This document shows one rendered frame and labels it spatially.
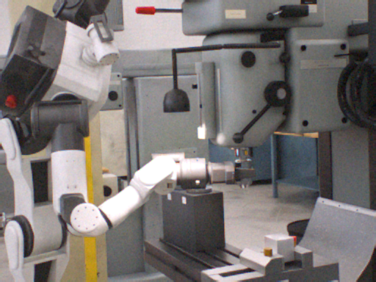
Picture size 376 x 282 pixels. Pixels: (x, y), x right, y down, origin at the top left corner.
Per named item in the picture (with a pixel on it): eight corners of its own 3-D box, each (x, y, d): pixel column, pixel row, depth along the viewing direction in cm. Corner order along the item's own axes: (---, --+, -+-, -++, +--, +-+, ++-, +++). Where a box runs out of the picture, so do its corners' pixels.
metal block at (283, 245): (277, 263, 164) (276, 240, 163) (264, 258, 169) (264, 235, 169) (294, 260, 166) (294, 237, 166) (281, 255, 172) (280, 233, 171)
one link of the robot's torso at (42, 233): (5, 258, 217) (-10, 120, 216) (51, 247, 228) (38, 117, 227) (27, 261, 205) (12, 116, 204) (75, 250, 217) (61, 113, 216)
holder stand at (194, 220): (195, 252, 209) (192, 192, 208) (163, 240, 228) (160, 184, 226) (225, 246, 215) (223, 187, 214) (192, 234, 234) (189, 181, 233)
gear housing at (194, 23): (219, 28, 162) (217, -13, 161) (180, 36, 184) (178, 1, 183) (327, 26, 176) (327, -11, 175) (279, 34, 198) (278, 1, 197)
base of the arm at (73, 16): (45, 19, 196) (76, 18, 191) (57, -16, 200) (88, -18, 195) (71, 45, 208) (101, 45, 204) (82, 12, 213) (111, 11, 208)
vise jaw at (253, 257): (264, 275, 159) (264, 259, 158) (239, 263, 170) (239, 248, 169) (285, 272, 161) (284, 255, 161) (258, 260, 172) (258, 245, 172)
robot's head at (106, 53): (90, 70, 183) (105, 52, 177) (78, 41, 186) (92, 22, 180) (109, 70, 187) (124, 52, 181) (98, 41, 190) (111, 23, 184)
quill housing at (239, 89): (231, 150, 168) (227, 29, 165) (198, 145, 187) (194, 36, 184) (292, 145, 176) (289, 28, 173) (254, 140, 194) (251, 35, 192)
